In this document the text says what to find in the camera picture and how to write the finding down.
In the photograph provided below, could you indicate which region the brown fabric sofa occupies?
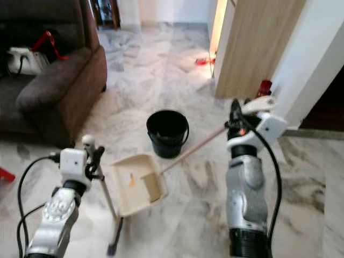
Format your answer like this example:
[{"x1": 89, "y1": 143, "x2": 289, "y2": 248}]
[{"x1": 0, "y1": 0, "x2": 109, "y2": 149}]

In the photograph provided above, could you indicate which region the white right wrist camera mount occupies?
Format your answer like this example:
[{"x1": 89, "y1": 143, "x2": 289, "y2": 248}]
[{"x1": 226, "y1": 95, "x2": 289, "y2": 152}]

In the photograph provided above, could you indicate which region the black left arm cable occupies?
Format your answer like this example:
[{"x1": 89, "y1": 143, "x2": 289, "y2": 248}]
[{"x1": 17, "y1": 153, "x2": 61, "y2": 257}]

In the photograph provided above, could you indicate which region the red stool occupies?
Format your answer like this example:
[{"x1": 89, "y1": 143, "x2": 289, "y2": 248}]
[{"x1": 0, "y1": 167, "x2": 17, "y2": 183}]

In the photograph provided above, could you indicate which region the black bucket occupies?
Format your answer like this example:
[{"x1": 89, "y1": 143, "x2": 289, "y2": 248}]
[{"x1": 146, "y1": 109, "x2": 190, "y2": 159}]

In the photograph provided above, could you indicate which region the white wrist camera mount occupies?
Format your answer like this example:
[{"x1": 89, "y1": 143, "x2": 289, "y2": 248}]
[
  {"x1": 226, "y1": 95, "x2": 289, "y2": 152},
  {"x1": 59, "y1": 148, "x2": 89, "y2": 184}
]

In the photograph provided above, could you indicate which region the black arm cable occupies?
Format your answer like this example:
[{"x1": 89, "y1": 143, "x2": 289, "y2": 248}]
[
  {"x1": 246, "y1": 120, "x2": 284, "y2": 254},
  {"x1": 17, "y1": 153, "x2": 61, "y2": 257}
]

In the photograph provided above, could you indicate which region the light wooden cabinet panel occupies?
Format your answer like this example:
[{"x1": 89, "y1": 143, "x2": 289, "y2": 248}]
[{"x1": 214, "y1": 0, "x2": 307, "y2": 99}]

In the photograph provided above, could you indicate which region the cream dustpan with wooden handle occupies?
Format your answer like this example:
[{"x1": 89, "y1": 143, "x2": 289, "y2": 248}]
[{"x1": 106, "y1": 124, "x2": 231, "y2": 218}]

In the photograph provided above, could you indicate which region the red strap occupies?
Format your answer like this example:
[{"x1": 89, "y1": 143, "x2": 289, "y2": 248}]
[{"x1": 30, "y1": 30, "x2": 68, "y2": 62}]

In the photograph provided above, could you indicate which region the red capped bottle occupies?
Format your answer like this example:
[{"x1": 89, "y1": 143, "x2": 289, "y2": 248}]
[{"x1": 256, "y1": 79, "x2": 274, "y2": 99}]

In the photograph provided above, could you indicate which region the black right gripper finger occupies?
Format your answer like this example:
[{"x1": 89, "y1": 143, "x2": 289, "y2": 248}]
[{"x1": 228, "y1": 98, "x2": 244, "y2": 127}]

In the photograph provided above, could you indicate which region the white power unit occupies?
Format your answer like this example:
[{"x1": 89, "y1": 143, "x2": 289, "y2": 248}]
[{"x1": 8, "y1": 47, "x2": 48, "y2": 76}]

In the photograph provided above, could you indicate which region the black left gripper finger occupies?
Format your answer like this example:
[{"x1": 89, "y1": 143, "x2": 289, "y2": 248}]
[{"x1": 89, "y1": 146, "x2": 106, "y2": 171}]

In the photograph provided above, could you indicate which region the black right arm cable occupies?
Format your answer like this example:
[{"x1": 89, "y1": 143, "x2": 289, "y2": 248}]
[{"x1": 246, "y1": 120, "x2": 284, "y2": 254}]

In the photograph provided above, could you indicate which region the wooden handled broom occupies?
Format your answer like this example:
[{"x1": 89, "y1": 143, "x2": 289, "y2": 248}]
[{"x1": 81, "y1": 135, "x2": 125, "y2": 257}]

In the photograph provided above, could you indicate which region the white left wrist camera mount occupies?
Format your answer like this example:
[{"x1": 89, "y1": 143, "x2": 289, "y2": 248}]
[{"x1": 59, "y1": 148, "x2": 89, "y2": 184}]

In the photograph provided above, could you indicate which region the small red floor item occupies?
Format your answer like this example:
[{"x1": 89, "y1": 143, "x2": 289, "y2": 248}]
[{"x1": 195, "y1": 56, "x2": 216, "y2": 67}]

